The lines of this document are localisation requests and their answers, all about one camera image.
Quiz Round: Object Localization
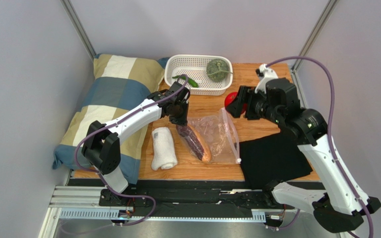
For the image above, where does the red fake tomato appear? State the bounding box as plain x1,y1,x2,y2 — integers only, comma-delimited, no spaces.
224,92,246,118

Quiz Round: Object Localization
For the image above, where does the green fake chili pepper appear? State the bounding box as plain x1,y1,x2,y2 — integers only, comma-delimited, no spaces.
172,74,199,88

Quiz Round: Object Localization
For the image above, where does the clear zip top bag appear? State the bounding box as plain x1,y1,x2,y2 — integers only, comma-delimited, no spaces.
179,108,241,164

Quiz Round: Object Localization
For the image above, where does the green fake leafy vegetable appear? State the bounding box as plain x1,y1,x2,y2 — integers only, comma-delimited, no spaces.
206,59,233,82

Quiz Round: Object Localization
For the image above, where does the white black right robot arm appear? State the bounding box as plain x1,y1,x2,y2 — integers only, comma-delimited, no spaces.
224,85,381,234

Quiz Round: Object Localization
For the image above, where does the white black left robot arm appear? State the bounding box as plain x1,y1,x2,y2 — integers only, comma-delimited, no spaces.
74,88,190,197

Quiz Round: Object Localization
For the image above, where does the rolled white towel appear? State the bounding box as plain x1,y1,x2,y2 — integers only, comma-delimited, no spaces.
151,127,178,171

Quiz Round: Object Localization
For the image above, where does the white perforated plastic basket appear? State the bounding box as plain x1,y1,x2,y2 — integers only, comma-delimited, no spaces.
164,55,234,96

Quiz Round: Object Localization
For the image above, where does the black cloth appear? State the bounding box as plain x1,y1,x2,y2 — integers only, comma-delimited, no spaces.
240,133,313,189

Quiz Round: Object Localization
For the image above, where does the plaid blue beige pillow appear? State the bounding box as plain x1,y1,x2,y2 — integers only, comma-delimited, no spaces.
52,54,168,170

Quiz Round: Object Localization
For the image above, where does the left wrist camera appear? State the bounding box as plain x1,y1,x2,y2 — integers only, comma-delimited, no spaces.
147,82,190,104

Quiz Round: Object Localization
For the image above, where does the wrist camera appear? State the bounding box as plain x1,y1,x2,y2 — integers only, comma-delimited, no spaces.
254,64,300,114
147,82,190,104

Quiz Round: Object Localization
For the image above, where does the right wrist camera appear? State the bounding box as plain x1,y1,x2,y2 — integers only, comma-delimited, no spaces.
254,64,300,114

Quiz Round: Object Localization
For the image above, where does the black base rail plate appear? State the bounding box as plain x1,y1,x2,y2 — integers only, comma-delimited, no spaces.
69,178,293,218

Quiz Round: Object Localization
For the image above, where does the aluminium frame rail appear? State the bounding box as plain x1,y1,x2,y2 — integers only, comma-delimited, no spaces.
38,184,356,238

